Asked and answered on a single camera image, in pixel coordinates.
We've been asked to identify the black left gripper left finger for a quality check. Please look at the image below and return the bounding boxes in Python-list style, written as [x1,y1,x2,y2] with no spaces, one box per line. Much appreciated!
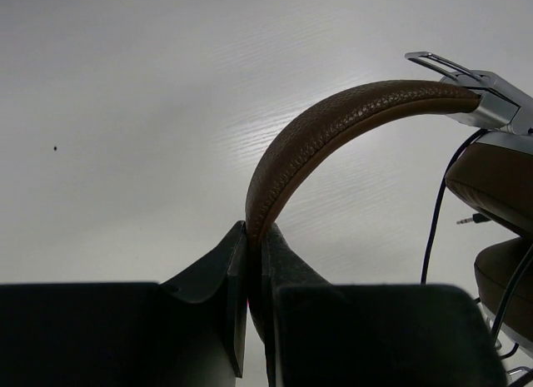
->
[160,221,247,378]

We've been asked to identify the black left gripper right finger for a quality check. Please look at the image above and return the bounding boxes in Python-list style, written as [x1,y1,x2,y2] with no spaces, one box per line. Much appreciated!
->
[261,223,330,386]

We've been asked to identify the thin black headphone cable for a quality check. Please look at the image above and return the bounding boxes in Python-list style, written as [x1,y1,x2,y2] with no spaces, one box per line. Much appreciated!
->
[419,128,533,361]

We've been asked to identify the brown silver headphones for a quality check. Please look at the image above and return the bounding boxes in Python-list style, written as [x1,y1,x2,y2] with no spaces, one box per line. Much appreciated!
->
[245,52,532,335]

